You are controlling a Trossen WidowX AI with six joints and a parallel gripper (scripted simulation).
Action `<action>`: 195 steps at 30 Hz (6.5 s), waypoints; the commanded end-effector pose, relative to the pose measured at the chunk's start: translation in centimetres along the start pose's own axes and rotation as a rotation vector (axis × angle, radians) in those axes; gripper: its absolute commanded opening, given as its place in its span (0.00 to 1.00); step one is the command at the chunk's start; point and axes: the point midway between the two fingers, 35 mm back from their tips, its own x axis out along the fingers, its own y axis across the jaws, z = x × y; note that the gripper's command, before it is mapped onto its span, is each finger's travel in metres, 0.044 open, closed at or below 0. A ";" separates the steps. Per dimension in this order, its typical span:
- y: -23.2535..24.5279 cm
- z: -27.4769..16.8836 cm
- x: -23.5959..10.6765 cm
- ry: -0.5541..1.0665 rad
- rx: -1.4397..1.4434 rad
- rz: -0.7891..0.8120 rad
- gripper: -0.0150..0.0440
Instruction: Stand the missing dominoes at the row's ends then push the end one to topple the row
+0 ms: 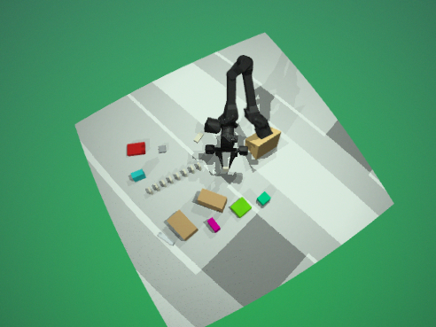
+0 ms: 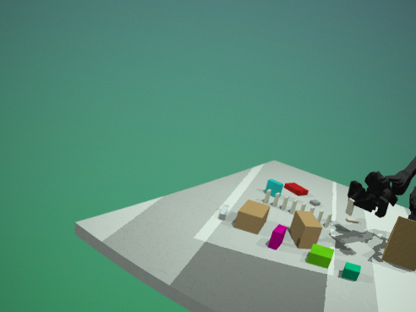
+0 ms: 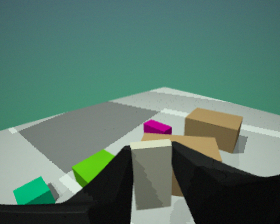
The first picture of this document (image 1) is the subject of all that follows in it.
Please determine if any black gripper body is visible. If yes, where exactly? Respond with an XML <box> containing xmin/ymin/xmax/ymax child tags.
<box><xmin>205</xmin><ymin>133</ymin><xmax>248</xmax><ymax>155</ymax></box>

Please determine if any lime green block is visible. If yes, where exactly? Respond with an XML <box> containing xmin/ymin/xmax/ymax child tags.
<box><xmin>230</xmin><ymin>197</ymin><xmax>252</xmax><ymax>219</ymax></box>

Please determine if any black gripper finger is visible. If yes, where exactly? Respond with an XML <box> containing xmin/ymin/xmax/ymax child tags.
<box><xmin>229</xmin><ymin>152</ymin><xmax>237</xmax><ymax>169</ymax></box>
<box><xmin>215</xmin><ymin>152</ymin><xmax>223</xmax><ymax>169</ymax></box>

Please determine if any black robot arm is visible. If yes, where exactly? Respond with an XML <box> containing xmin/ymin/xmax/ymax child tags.
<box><xmin>204</xmin><ymin>55</ymin><xmax>273</xmax><ymax>146</ymax></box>

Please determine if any teal rectangular block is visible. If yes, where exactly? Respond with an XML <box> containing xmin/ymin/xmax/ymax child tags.
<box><xmin>131</xmin><ymin>169</ymin><xmax>146</xmax><ymax>182</ymax></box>
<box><xmin>257</xmin><ymin>191</ymin><xmax>270</xmax><ymax>206</ymax></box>

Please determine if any red rectangular block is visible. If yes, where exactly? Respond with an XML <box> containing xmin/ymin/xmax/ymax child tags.
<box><xmin>128</xmin><ymin>142</ymin><xmax>145</xmax><ymax>156</ymax></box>

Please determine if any magenta rectangular block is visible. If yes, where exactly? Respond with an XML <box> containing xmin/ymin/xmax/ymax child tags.
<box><xmin>207</xmin><ymin>217</ymin><xmax>221</xmax><ymax>233</ymax></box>

